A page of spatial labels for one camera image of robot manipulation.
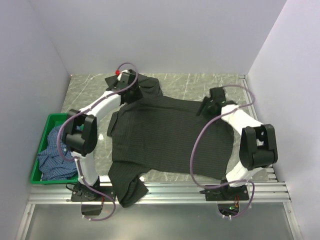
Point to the black pinstriped long sleeve shirt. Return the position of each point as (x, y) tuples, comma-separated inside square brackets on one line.
[(158, 132)]

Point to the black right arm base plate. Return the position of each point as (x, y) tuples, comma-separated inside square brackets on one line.
[(226, 193)]

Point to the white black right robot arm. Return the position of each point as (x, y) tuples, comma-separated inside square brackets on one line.
[(258, 145)]

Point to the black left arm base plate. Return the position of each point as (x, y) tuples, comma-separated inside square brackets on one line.
[(80, 193)]

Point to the green plastic tray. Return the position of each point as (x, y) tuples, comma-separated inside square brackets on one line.
[(53, 120)]

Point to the blue checked shirt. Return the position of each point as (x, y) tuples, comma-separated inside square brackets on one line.
[(52, 166)]

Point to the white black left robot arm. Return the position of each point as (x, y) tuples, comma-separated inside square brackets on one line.
[(80, 130)]

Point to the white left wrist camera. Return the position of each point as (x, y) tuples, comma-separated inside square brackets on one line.
[(123, 73)]

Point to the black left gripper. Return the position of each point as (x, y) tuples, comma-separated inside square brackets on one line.
[(138, 95)]

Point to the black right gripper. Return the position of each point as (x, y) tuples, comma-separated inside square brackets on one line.
[(205, 103)]

